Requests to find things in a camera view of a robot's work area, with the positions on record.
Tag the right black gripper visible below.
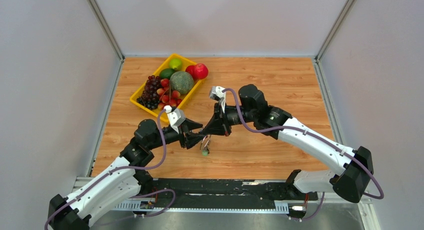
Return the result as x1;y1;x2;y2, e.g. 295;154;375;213
202;100;257;137

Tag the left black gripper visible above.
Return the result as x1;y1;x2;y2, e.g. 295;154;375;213
147;116;208;150

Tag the large metal keyring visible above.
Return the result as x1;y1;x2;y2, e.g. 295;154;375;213
199;134;212;152

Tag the key with green tag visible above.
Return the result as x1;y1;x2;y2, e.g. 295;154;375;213
201;148;210;156

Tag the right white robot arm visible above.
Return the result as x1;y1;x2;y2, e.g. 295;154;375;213
202;84;385;203

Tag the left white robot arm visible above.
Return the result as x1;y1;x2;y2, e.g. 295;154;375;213
44;119;203;230

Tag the green netted melon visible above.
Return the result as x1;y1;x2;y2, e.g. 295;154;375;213
169;71;195;95

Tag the dark purple grape bunch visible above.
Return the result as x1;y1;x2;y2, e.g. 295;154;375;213
136;75;161;110

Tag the red apple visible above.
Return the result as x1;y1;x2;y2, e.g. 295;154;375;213
185;65;197;80
192;63;209;80

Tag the dark green avocado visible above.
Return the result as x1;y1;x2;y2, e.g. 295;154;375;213
159;68;177;80

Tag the light green pear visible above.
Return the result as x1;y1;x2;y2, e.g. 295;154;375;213
168;58;183;71

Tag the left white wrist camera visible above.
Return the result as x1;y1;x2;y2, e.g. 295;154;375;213
164;105;186;134

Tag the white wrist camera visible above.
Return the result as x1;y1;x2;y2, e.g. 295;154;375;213
164;105;186;134
209;86;226;114

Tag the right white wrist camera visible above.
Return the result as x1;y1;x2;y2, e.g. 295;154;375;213
209;86;226;114

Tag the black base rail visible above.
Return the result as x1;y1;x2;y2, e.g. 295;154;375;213
140;178;318;210

